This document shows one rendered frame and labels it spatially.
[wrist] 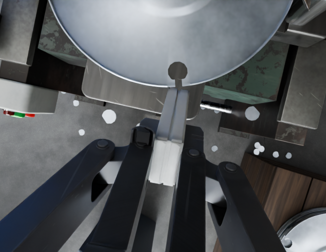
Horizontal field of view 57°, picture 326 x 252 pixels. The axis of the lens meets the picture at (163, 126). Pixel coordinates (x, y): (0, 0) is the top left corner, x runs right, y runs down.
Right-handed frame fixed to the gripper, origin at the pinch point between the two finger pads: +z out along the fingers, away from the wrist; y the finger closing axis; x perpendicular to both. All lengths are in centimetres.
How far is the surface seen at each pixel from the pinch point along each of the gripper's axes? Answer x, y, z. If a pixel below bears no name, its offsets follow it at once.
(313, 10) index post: 6.1, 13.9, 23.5
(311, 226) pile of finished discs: -42, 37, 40
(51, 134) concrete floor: -56, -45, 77
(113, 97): -5.7, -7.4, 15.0
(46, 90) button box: -16.2, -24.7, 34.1
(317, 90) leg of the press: -5.8, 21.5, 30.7
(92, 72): -3.6, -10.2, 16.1
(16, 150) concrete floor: -63, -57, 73
